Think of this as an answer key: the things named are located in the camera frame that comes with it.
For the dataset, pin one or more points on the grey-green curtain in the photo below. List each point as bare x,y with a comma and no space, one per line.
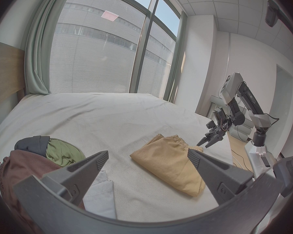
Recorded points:
39,57

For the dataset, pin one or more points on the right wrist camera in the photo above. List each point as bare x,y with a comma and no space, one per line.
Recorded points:
210,125

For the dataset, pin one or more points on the black garment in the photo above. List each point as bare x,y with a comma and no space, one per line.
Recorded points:
31,142

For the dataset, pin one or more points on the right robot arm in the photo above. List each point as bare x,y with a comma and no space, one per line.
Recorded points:
234,89

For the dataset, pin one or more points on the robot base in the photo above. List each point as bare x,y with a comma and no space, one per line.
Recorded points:
256,155

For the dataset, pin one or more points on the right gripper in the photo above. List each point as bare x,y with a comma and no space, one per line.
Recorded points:
219,133

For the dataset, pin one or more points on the pale blue garment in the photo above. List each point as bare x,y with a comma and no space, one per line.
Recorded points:
100,196

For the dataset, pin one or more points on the tan shorts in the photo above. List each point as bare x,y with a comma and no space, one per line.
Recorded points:
166,162

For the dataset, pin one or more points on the green garment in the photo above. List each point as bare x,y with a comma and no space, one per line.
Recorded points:
63,152

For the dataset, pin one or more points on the window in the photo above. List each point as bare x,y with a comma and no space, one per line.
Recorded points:
100,52

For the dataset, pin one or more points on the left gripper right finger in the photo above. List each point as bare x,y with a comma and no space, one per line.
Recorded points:
222,181

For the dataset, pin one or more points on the bed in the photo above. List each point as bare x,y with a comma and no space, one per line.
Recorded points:
112,116

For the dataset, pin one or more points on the brown shorts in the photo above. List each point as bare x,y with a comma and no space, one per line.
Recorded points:
26,169

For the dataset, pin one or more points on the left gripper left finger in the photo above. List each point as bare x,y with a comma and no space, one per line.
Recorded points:
73,179

